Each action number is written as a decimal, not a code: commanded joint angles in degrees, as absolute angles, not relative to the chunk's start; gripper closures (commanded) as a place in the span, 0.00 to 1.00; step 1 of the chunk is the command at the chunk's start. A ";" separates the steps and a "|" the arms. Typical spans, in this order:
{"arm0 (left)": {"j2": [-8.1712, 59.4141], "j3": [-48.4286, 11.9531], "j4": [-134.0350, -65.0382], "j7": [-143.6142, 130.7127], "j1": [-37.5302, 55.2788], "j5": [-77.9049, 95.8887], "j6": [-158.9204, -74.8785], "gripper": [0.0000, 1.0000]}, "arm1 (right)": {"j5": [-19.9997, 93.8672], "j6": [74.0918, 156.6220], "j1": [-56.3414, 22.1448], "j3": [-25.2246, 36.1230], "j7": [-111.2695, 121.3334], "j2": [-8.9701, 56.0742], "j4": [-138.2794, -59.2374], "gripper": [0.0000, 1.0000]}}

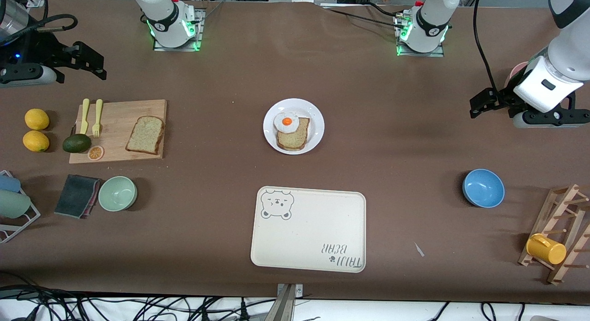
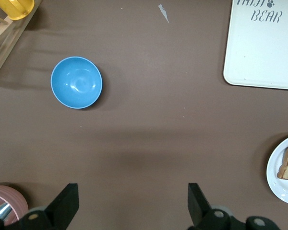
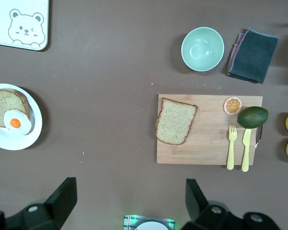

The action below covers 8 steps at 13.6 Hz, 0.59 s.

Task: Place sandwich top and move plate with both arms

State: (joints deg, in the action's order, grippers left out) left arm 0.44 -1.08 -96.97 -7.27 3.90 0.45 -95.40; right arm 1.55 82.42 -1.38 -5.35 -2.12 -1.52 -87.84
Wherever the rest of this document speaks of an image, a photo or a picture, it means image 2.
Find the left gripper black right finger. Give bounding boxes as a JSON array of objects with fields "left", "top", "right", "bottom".
[{"left": 187, "top": 183, "right": 279, "bottom": 230}]

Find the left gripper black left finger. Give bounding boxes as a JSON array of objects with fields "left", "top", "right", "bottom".
[{"left": 13, "top": 183, "right": 79, "bottom": 230}]

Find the white round plate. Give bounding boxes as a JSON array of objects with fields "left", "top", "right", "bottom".
[{"left": 266, "top": 134, "right": 288, "bottom": 206}]

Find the pink ribbed bowl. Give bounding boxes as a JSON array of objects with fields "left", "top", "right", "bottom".
[{"left": 0, "top": 184, "right": 29, "bottom": 226}]

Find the metal scoop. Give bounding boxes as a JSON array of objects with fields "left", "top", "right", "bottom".
[{"left": 0, "top": 202, "right": 12, "bottom": 220}]

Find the blue bowl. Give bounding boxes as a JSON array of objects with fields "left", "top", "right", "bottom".
[{"left": 50, "top": 56, "right": 103, "bottom": 110}]

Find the cream bear print tray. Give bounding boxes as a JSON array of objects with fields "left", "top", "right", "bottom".
[{"left": 223, "top": 0, "right": 288, "bottom": 91}]

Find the wooden mug rack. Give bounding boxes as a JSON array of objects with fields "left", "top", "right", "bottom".
[{"left": 0, "top": 0, "right": 43, "bottom": 84}]

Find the yellow mug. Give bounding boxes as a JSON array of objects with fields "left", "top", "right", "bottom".
[{"left": 0, "top": 0, "right": 36, "bottom": 21}]

